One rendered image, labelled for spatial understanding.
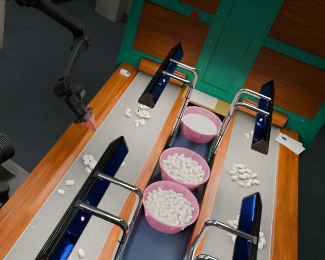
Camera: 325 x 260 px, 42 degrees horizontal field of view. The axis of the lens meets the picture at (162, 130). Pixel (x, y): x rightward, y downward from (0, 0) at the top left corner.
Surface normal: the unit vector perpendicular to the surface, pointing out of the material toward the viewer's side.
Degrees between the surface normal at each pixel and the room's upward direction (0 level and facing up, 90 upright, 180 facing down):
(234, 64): 90
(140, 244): 0
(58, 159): 0
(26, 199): 0
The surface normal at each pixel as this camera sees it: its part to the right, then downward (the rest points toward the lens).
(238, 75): -0.26, 0.54
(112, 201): 0.28, -0.76
